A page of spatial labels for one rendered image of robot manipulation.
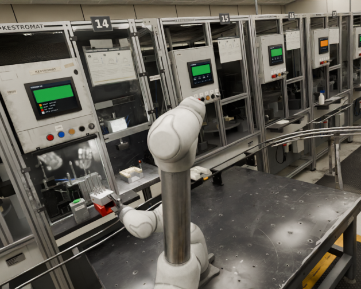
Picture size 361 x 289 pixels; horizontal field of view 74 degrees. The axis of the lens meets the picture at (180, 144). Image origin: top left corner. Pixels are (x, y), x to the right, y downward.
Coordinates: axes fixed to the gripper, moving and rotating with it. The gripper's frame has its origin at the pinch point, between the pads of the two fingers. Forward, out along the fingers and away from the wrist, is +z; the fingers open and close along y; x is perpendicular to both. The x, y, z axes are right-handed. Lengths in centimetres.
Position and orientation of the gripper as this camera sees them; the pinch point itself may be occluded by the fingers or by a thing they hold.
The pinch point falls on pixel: (112, 202)
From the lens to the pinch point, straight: 148.0
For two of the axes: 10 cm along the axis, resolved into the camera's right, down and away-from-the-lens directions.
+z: -5.9, -1.1, 8.0
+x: -7.9, 3.1, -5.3
